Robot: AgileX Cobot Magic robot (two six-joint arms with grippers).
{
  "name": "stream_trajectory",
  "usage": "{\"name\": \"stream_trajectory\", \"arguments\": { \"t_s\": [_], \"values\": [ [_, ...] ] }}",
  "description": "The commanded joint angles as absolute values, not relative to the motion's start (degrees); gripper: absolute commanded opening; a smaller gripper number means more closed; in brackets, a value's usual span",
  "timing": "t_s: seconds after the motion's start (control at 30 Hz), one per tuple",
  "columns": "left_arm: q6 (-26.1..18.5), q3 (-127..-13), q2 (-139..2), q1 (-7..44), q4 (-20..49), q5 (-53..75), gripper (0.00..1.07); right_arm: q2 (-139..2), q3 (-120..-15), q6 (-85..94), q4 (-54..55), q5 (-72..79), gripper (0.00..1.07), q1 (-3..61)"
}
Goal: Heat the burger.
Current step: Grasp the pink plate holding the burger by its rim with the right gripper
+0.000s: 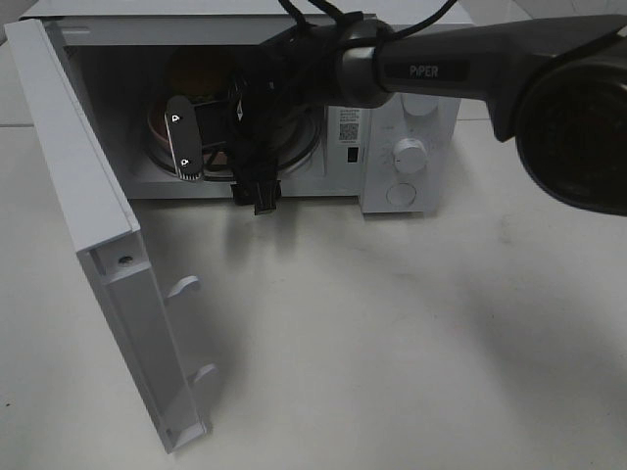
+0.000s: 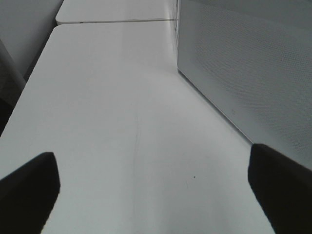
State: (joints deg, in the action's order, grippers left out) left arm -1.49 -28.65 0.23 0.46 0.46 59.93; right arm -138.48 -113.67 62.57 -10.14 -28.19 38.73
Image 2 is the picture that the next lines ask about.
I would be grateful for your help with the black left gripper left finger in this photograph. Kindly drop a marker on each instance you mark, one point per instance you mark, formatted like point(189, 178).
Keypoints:
point(28, 195)

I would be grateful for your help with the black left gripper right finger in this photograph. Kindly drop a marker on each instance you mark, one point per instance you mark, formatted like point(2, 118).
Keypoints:
point(283, 188)

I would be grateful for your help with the white microwave door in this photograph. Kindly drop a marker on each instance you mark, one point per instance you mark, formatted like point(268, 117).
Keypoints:
point(246, 63)

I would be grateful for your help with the white microwave oven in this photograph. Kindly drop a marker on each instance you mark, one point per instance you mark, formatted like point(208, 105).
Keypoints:
point(243, 61)

